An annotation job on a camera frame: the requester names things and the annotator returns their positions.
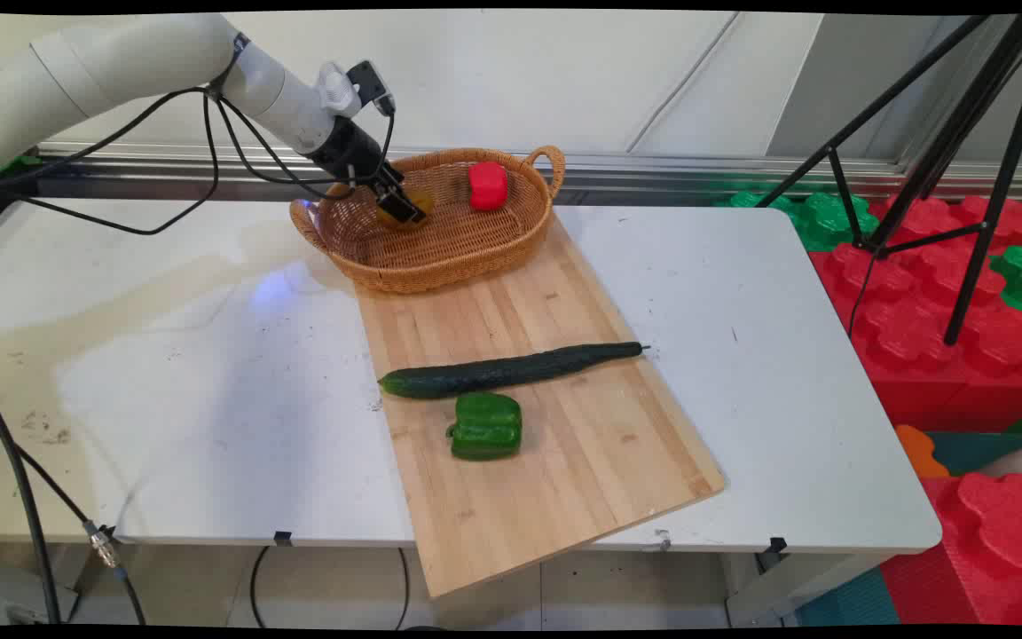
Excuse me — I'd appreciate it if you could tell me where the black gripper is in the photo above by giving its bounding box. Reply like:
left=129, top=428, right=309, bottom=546
left=305, top=117, right=428, bottom=224

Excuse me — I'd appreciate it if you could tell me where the yellow bell pepper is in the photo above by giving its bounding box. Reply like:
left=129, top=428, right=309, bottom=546
left=375, top=186, right=436, bottom=233

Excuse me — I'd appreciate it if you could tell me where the long dark green cucumber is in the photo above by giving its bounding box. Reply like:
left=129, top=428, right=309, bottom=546
left=378, top=342, right=652, bottom=400

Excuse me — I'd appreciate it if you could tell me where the red bell pepper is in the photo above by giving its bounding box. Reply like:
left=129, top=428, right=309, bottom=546
left=468, top=162, right=510, bottom=212

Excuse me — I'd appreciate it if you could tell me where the green bell pepper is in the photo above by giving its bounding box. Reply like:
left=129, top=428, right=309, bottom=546
left=446, top=391, right=523, bottom=462

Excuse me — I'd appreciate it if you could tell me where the bamboo wooden cutting board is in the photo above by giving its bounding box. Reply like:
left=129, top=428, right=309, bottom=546
left=354, top=213, right=727, bottom=599

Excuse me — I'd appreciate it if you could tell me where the orange foam piece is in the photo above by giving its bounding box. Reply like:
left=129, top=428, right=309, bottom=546
left=893, top=424, right=952, bottom=479

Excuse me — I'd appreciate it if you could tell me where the teal foam mat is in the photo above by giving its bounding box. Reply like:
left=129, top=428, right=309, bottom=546
left=793, top=566, right=904, bottom=627

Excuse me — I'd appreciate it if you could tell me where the woven wicker basket with handles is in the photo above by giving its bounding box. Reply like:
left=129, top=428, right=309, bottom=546
left=289, top=145, right=566, bottom=295

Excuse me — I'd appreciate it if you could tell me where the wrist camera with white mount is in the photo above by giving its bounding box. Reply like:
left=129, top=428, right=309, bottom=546
left=314, top=59, right=397, bottom=118

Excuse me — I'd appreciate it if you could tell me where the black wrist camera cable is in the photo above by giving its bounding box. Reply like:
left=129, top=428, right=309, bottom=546
left=214, top=93, right=398, bottom=201

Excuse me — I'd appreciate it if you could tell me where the aluminium window rail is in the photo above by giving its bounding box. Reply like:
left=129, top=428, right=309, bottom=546
left=36, top=142, right=1022, bottom=202

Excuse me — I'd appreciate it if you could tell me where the long looping black arm cable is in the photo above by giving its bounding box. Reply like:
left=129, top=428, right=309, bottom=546
left=0, top=86, right=221, bottom=237

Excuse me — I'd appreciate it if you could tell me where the thin black cable under table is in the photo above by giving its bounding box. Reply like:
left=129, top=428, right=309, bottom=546
left=394, top=548, right=412, bottom=627
left=248, top=546, right=271, bottom=627

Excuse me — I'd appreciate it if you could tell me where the black cable with metal connector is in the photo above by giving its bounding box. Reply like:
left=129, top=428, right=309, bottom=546
left=0, top=402, right=148, bottom=627

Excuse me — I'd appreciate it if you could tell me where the thick black cable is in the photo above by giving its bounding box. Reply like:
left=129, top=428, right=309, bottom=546
left=0, top=359, right=65, bottom=627

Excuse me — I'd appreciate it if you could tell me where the white table leg frame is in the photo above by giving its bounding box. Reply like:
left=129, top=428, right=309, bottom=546
left=722, top=550, right=886, bottom=627

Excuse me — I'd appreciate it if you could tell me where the black camera tripod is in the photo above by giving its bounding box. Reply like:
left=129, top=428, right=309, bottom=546
left=755, top=13, right=1022, bottom=347

